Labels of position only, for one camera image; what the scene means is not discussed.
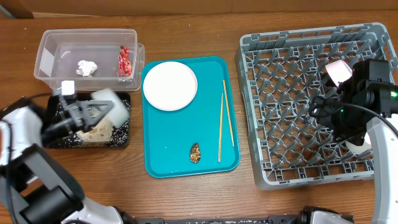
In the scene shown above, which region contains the clear plastic bin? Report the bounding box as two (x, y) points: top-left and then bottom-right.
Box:
(34, 29), (145, 91)

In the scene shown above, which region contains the white tissue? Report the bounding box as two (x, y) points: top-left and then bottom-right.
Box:
(76, 60), (98, 77)

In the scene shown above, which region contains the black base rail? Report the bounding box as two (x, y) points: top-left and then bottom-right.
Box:
(136, 205), (355, 224)

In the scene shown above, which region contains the white cup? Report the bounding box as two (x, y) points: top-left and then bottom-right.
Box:
(345, 133), (371, 154)

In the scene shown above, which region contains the pink shallow bowl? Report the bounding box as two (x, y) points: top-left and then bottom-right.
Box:
(325, 60), (353, 86)

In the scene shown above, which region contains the pile of rice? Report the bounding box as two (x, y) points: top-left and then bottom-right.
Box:
(55, 102), (130, 147)

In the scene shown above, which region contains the grey-green bowl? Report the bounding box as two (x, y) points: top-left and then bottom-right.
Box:
(91, 88), (129, 129)

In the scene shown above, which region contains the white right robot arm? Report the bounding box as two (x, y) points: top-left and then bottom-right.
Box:
(308, 59), (397, 223)

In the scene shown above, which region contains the right wooden chopstick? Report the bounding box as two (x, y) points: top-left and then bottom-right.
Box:
(223, 80), (234, 147)

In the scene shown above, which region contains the black tray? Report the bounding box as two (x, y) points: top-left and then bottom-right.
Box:
(46, 92), (131, 148)

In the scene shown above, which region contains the wooden chopstick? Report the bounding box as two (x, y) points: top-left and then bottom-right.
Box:
(218, 93), (224, 163)
(223, 80), (234, 147)

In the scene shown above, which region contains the large pink plate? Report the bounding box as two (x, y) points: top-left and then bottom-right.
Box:
(143, 61), (198, 111)

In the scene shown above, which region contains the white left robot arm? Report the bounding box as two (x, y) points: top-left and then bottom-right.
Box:
(1, 96), (135, 224)

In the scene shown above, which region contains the brown food scrap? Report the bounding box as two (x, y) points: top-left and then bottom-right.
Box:
(190, 143), (201, 164)

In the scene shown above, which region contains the red snack wrapper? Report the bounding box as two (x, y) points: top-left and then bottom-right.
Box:
(118, 46), (132, 77)

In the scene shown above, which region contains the teal plastic tray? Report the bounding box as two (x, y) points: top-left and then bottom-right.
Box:
(142, 56), (241, 179)

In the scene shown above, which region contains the left wooden chopstick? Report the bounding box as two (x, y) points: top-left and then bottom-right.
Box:
(218, 93), (224, 163)

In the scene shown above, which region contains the grey dishwasher rack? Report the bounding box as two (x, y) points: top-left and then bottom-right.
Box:
(236, 23), (397, 190)

